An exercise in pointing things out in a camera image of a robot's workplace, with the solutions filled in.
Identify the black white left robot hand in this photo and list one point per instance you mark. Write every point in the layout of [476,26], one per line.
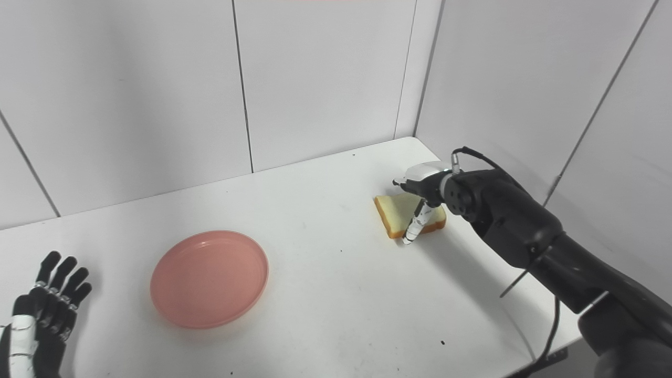
[47,336]

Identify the slice of white bread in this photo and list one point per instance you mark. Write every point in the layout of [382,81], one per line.
[396,212]

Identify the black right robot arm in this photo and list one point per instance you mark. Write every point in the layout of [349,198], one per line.
[525,226]

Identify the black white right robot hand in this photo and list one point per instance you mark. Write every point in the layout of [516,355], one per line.
[428,181]

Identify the pink round plate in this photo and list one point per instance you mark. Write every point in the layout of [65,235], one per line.
[209,279]

